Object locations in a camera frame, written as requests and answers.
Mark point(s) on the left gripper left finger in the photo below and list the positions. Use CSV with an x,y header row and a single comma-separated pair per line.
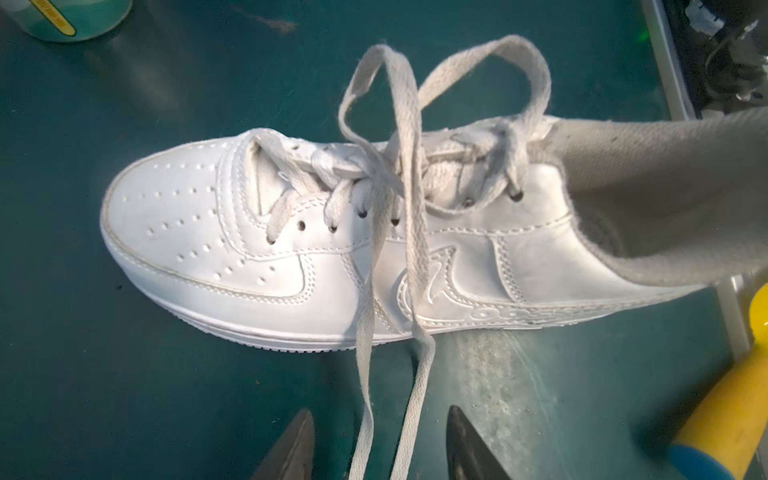
x,y
292,455

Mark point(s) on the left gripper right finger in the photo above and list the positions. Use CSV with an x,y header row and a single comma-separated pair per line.
x,y
468,456

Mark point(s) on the white sneaker shoe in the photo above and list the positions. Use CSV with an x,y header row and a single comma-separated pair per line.
x,y
602,226

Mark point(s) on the white shoelace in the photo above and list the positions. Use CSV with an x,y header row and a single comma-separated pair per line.
x,y
403,183

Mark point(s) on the yellow plastic toy shovel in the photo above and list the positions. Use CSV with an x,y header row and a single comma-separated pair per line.
x,y
721,437

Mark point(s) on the green white tin can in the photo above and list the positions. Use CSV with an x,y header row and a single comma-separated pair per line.
x,y
66,21

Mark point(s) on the aluminium front rail base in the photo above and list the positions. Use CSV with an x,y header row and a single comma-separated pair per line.
x,y
733,292

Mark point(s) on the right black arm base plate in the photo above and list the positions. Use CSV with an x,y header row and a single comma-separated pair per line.
x,y
722,50

